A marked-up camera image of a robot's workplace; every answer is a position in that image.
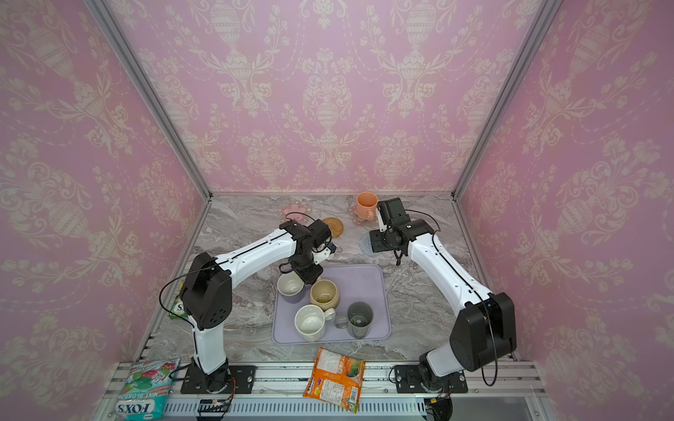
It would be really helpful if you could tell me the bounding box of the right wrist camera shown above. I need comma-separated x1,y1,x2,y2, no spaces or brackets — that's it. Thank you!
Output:
377,198,411,231

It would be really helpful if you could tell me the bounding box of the pink flower silicone coaster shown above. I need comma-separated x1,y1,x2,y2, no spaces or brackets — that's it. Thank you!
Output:
279,201,311,222

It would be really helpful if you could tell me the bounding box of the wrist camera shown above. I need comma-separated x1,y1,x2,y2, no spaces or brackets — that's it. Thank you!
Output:
377,198,411,231
279,219,332,253

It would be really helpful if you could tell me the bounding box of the cream yellow mug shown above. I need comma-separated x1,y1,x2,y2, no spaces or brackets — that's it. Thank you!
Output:
310,279,341,310

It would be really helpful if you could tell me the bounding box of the lavender plastic tray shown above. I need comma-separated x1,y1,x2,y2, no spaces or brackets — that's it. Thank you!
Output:
272,264,391,345

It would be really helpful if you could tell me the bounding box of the grey green mug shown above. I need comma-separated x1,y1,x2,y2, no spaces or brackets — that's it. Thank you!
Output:
334,302,374,340

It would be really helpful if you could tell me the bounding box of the mint Fox's candy bag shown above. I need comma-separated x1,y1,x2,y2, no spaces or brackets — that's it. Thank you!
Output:
115,358,180,420

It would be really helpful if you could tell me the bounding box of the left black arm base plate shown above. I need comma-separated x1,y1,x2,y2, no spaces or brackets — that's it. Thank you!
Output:
181,362,256,396

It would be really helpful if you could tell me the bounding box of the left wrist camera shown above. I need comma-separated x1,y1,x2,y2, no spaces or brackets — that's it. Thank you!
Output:
279,219,332,253

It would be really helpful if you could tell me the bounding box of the green Fox's candy bag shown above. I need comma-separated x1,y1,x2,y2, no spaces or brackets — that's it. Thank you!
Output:
168,296,187,319

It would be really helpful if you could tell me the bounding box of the peach pink mug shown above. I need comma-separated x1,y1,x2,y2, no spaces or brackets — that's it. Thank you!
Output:
356,192,378,221

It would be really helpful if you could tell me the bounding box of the blue knitted round coaster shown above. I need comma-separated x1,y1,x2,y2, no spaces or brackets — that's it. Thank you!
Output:
359,234,376,257

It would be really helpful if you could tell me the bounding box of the woven rattan round coaster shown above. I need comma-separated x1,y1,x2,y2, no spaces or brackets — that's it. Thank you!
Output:
323,218,344,239

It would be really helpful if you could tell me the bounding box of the orange snack packet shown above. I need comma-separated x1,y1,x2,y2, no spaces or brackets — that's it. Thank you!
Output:
303,347,366,414

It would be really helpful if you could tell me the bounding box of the lavender mug white inside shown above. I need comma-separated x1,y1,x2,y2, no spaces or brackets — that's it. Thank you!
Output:
277,271,305,303

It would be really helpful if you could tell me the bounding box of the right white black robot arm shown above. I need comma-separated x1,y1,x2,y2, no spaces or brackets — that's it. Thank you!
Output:
369,220,517,391

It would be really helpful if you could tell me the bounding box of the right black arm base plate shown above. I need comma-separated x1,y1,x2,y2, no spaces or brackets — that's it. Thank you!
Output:
390,365,469,395

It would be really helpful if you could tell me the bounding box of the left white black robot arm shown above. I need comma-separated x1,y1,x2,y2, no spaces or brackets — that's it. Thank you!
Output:
180,219,336,394

